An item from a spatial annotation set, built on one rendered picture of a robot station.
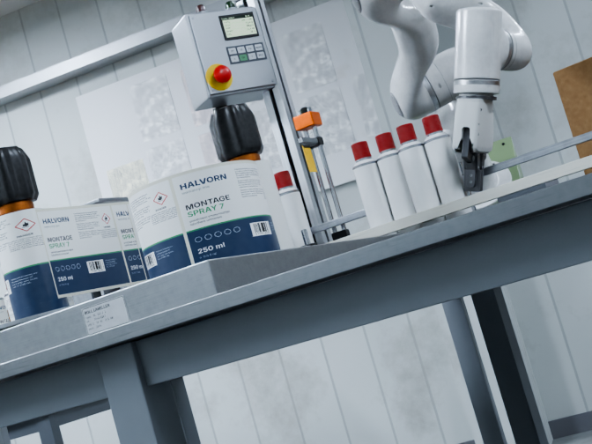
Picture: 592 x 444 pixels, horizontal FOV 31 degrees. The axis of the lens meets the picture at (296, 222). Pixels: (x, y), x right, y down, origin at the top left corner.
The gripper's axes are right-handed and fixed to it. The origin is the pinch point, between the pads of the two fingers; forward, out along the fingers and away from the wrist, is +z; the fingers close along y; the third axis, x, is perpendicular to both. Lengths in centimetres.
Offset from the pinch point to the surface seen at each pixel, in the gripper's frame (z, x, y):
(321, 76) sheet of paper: -42, -171, -267
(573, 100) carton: -16.0, 12.1, -22.6
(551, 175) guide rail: -1.4, 15.8, 4.3
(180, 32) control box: -30, -68, -2
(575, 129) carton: -10.4, 12.8, -22.8
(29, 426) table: 86, -172, -69
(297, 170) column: -0.6, -43.9, -12.2
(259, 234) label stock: 8, -12, 57
